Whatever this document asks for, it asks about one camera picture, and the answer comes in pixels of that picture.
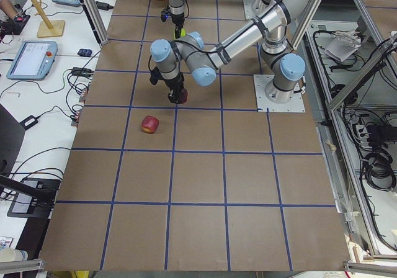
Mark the aluminium frame post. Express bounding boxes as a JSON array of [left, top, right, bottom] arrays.
[[79, 0, 109, 45]]

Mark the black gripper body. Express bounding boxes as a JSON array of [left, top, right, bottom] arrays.
[[149, 67, 184, 94], [160, 7, 185, 29]]

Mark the wooden mug tree stand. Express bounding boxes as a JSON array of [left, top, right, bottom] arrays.
[[30, 0, 65, 38]]

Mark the bright red apple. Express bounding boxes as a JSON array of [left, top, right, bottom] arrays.
[[141, 115, 159, 134]]

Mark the dark red apple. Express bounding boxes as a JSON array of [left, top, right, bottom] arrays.
[[177, 88, 188, 104]]

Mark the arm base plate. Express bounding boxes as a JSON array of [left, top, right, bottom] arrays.
[[253, 74, 306, 113]]

